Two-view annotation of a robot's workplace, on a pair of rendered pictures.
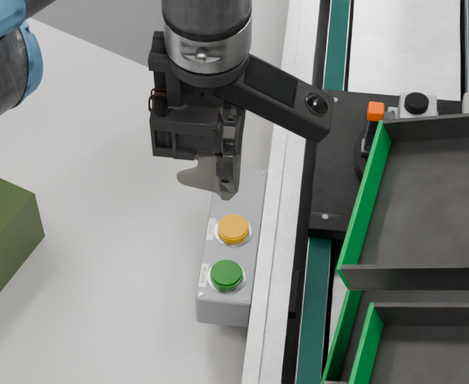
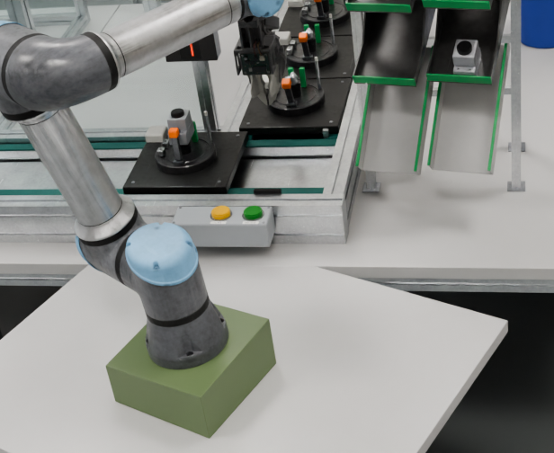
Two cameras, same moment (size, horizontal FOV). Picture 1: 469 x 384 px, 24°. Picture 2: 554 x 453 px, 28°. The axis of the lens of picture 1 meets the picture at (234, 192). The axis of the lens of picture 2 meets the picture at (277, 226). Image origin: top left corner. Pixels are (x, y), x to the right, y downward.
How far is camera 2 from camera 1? 200 cm
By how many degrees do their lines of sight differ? 58
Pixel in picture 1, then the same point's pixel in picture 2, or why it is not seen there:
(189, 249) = (207, 270)
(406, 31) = not seen: hidden behind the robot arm
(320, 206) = (211, 183)
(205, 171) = (272, 78)
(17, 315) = not seen: hidden behind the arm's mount
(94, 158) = (122, 317)
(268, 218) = (214, 203)
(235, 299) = (268, 210)
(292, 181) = (189, 197)
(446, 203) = not seen: outside the picture
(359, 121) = (152, 173)
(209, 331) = (267, 258)
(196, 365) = (290, 262)
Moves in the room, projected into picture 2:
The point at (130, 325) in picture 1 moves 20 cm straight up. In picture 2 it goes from (260, 288) to (246, 208)
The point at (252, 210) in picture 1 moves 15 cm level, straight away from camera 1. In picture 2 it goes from (207, 209) to (139, 213)
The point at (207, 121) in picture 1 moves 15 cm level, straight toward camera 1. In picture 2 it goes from (272, 37) to (352, 29)
